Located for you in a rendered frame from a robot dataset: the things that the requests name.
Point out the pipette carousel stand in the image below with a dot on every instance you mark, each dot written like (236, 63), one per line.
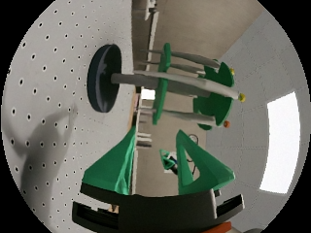
(104, 78)

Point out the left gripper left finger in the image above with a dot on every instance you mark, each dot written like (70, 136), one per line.
(107, 171)

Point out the grey perforated base plate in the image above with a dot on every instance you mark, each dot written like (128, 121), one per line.
(50, 132)

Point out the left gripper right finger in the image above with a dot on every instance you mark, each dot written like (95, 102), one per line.
(213, 173)

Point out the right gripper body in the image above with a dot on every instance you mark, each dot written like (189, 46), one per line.
(171, 168)

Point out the grey pipette with red button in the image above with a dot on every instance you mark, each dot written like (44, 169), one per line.
(184, 67)

